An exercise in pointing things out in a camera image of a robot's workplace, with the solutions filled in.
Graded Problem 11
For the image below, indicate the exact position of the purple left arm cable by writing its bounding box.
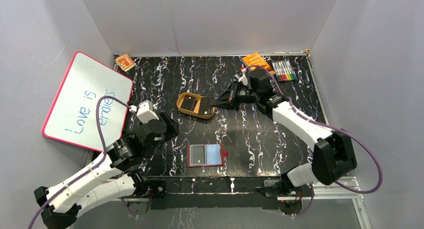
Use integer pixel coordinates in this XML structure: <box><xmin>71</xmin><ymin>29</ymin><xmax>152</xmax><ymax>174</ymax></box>
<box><xmin>28</xmin><ymin>95</ymin><xmax>137</xmax><ymax>229</ymax></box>

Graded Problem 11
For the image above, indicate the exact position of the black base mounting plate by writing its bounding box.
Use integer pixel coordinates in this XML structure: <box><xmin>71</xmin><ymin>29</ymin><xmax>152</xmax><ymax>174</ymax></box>
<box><xmin>117</xmin><ymin>175</ymin><xmax>314</xmax><ymax>211</ymax></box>

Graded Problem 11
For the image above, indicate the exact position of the pink framed whiteboard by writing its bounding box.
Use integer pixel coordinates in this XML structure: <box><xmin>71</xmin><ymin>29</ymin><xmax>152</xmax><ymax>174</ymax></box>
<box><xmin>42</xmin><ymin>51</ymin><xmax>133</xmax><ymax>152</ymax></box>

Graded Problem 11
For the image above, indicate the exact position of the small orange card box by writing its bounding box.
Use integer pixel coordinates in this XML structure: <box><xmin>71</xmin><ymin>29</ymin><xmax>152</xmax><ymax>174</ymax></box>
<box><xmin>115</xmin><ymin>54</ymin><xmax>136</xmax><ymax>72</ymax></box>

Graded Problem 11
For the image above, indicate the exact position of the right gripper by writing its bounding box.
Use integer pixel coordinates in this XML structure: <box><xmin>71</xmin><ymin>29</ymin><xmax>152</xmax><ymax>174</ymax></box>
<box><xmin>210</xmin><ymin>80</ymin><xmax>260</xmax><ymax>112</ymax></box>

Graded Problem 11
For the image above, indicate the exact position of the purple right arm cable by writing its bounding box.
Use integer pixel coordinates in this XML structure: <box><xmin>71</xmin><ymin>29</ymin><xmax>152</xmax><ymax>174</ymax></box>
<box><xmin>243</xmin><ymin>65</ymin><xmax>384</xmax><ymax>218</ymax></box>

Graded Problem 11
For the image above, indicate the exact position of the coloured marker pen pack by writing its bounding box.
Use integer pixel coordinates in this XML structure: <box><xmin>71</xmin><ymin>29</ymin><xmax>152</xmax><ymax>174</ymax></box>
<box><xmin>272</xmin><ymin>59</ymin><xmax>297</xmax><ymax>82</ymax></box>

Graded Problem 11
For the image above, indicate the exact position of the tan oval tray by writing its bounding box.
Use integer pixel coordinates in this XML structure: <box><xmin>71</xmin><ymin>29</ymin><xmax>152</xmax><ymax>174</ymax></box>
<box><xmin>176</xmin><ymin>92</ymin><xmax>216</xmax><ymax>120</ymax></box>

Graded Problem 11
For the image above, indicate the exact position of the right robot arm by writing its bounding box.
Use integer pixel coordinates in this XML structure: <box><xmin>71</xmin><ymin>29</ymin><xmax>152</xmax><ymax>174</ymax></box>
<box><xmin>211</xmin><ymin>68</ymin><xmax>357</xmax><ymax>196</ymax></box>

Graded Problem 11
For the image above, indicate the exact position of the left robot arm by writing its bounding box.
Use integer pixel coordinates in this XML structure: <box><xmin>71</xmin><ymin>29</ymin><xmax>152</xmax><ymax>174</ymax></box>
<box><xmin>28</xmin><ymin>95</ymin><xmax>180</xmax><ymax>229</ymax></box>

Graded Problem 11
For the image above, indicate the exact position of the black cards stack in tray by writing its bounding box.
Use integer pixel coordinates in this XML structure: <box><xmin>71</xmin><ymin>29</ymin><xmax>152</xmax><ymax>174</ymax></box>
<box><xmin>180</xmin><ymin>95</ymin><xmax>198</xmax><ymax>112</ymax></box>

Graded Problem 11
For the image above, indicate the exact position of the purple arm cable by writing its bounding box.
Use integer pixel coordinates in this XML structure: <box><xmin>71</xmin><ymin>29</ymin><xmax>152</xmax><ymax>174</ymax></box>
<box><xmin>243</xmin><ymin>65</ymin><xmax>384</xmax><ymax>218</ymax></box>
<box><xmin>28</xmin><ymin>95</ymin><xmax>137</xmax><ymax>229</ymax></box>

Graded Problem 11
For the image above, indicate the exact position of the red card holder wallet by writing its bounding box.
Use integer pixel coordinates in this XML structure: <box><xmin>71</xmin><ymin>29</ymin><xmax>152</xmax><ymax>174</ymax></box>
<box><xmin>187</xmin><ymin>143</ymin><xmax>229</xmax><ymax>168</ymax></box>

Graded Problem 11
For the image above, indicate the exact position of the orange book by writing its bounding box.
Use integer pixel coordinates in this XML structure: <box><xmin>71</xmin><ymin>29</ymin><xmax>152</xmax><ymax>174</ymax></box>
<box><xmin>241</xmin><ymin>52</ymin><xmax>275</xmax><ymax>74</ymax></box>

